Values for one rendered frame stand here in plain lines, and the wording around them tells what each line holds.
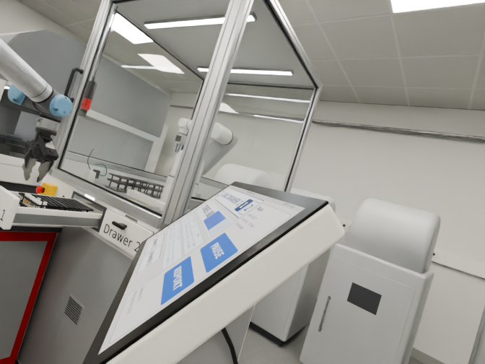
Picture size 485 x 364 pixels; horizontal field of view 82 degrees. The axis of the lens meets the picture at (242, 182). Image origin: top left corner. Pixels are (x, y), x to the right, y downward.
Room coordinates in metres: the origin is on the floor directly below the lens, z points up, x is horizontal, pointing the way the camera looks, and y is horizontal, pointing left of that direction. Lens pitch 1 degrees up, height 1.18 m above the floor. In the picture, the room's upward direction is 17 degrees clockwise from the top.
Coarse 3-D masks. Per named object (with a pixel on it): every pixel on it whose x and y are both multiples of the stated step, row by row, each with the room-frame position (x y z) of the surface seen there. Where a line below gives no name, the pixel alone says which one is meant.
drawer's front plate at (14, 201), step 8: (0, 192) 1.00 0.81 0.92; (8, 192) 0.98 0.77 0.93; (0, 200) 0.99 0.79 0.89; (8, 200) 0.96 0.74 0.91; (16, 200) 0.94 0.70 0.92; (0, 208) 0.98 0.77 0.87; (8, 208) 0.95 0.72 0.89; (16, 208) 0.95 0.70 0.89; (0, 216) 0.97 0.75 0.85; (8, 216) 0.94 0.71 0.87; (0, 224) 0.96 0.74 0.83; (8, 224) 0.94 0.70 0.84
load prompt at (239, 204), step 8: (224, 192) 0.74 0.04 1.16; (232, 192) 0.67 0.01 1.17; (240, 192) 0.62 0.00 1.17; (216, 200) 0.70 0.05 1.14; (224, 200) 0.64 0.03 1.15; (232, 200) 0.59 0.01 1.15; (240, 200) 0.55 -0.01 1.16; (248, 200) 0.52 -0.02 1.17; (256, 200) 0.48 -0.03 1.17; (264, 200) 0.46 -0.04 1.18; (232, 208) 0.53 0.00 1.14; (240, 208) 0.50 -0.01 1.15; (248, 208) 0.47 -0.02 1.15; (240, 216) 0.45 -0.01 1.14
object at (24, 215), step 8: (16, 192) 1.16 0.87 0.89; (80, 200) 1.38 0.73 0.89; (24, 208) 0.98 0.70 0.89; (32, 208) 1.01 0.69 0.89; (16, 216) 0.97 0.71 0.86; (24, 216) 0.99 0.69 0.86; (32, 216) 1.01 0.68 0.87; (40, 216) 1.03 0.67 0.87; (48, 216) 1.05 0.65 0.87; (56, 216) 1.08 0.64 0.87; (64, 216) 1.10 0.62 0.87; (72, 216) 1.13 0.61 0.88; (80, 216) 1.16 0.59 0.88; (88, 216) 1.18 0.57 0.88; (96, 216) 1.21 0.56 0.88; (16, 224) 0.98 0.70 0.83; (24, 224) 1.00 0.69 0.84; (32, 224) 1.02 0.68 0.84; (40, 224) 1.04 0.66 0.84; (48, 224) 1.06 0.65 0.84; (56, 224) 1.09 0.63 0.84; (64, 224) 1.11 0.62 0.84; (72, 224) 1.14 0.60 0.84; (80, 224) 1.16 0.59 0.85; (88, 224) 1.19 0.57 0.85; (96, 224) 1.22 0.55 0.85
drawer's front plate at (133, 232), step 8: (112, 216) 1.17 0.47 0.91; (120, 216) 1.15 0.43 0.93; (104, 224) 1.19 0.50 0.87; (128, 224) 1.11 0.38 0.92; (136, 224) 1.10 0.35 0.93; (112, 232) 1.15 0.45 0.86; (120, 232) 1.13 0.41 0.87; (128, 232) 1.10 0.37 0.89; (136, 232) 1.08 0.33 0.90; (144, 232) 1.06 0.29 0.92; (152, 232) 1.06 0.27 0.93; (112, 240) 1.14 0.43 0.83; (128, 240) 1.09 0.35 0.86; (136, 240) 1.07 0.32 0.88; (128, 248) 1.09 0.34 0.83
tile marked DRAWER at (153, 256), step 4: (156, 248) 0.59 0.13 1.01; (160, 248) 0.56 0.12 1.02; (152, 252) 0.58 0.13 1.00; (156, 252) 0.56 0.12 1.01; (160, 252) 0.54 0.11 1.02; (144, 256) 0.58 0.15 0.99; (148, 256) 0.56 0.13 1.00; (152, 256) 0.54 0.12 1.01; (156, 256) 0.53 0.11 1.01; (144, 260) 0.55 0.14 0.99; (148, 260) 0.53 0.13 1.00; (152, 260) 0.52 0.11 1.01; (156, 260) 0.50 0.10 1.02; (140, 264) 0.54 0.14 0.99; (144, 264) 0.52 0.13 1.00; (148, 264) 0.51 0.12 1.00; (140, 268) 0.51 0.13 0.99; (144, 268) 0.50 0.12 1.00; (136, 272) 0.50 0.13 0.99
